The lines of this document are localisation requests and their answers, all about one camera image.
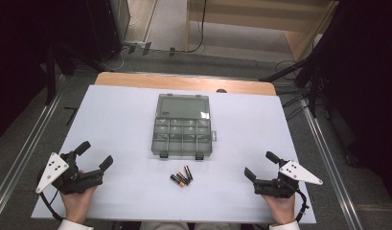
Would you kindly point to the metal floor rail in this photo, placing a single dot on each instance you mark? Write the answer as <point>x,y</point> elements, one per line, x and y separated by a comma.
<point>24,153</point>
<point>331,169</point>

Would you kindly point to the grey transparent organizer box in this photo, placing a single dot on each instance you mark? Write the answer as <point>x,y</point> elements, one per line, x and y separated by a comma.
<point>182,127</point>

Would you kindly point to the person's left hand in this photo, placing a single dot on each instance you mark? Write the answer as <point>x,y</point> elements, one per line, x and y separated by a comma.
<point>76,206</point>

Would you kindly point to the black metal stand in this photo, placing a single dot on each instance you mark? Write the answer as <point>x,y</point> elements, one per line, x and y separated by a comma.
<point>51,73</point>

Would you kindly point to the black tripod stand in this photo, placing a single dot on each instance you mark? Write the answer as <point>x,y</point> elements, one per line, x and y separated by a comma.
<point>311,67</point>

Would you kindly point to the dark curtain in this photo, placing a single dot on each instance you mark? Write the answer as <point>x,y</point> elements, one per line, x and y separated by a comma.
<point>369,80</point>
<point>14,64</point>

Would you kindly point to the black battery orange end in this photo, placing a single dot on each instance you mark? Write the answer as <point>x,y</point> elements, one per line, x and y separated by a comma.
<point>183,178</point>
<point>177,180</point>
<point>188,172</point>

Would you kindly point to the person's beige trousers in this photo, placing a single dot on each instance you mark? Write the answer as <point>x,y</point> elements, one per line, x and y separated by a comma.
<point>184,226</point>

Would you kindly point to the white power strip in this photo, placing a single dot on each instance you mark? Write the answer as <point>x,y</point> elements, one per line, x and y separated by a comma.
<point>134,44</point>

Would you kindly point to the light wooden shelf unit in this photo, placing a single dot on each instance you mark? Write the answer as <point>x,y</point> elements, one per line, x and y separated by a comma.
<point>248,19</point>

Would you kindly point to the white table mat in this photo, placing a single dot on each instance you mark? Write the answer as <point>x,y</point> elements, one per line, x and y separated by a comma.
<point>120,134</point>

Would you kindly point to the person's right hand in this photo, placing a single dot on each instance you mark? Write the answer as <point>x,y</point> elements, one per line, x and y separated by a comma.
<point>282,209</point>

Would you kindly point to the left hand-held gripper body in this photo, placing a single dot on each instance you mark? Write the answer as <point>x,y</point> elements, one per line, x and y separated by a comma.
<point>73,182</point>

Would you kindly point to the black cabinet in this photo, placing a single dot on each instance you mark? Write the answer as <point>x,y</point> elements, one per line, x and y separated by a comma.
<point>105,25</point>

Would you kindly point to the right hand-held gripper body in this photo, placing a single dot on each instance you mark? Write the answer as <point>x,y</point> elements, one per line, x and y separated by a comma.
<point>280,187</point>

